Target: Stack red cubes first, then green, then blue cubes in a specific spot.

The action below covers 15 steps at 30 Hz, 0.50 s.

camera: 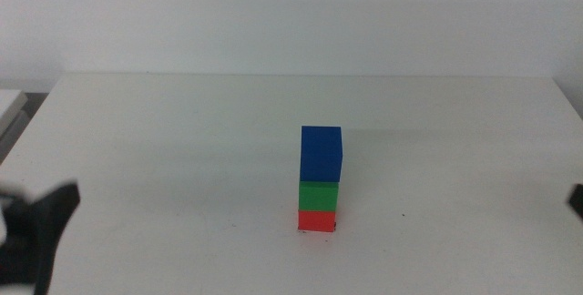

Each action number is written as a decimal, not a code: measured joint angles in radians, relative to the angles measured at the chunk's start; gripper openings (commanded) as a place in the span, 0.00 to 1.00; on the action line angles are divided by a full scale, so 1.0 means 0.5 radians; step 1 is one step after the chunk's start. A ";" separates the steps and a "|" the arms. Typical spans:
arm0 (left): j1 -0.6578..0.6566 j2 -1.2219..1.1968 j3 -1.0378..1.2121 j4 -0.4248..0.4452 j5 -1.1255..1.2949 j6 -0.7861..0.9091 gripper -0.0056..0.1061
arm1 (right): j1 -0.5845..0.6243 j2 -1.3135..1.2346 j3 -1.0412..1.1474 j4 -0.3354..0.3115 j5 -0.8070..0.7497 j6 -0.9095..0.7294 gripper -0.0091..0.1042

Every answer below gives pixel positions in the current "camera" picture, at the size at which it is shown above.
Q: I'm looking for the green cube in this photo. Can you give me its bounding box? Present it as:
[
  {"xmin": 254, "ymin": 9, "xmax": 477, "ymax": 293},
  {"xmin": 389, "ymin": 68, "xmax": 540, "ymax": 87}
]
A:
[{"xmin": 297, "ymin": 180, "xmax": 341, "ymax": 213}]

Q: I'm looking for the blue cube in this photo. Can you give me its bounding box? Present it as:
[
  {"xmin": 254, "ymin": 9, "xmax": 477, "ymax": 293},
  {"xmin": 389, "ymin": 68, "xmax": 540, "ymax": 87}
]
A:
[{"xmin": 299, "ymin": 125, "xmax": 343, "ymax": 184}]

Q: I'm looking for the red cube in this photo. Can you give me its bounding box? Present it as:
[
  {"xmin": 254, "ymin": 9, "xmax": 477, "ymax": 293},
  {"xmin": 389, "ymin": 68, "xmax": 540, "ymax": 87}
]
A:
[{"xmin": 297, "ymin": 209, "xmax": 338, "ymax": 233}]

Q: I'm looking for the white side furniture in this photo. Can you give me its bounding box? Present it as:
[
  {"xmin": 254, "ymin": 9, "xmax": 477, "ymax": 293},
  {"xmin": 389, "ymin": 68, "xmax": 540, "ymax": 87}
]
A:
[{"xmin": 0, "ymin": 88, "xmax": 28, "ymax": 162}]

